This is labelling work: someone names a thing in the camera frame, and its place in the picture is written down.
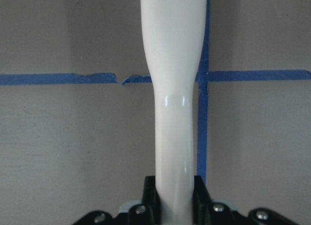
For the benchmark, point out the beige hand brush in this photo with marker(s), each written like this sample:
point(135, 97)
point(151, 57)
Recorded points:
point(173, 35)

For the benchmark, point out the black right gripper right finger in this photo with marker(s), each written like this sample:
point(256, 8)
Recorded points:
point(205, 210)

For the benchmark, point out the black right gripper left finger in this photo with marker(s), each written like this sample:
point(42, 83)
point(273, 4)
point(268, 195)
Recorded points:
point(148, 212)

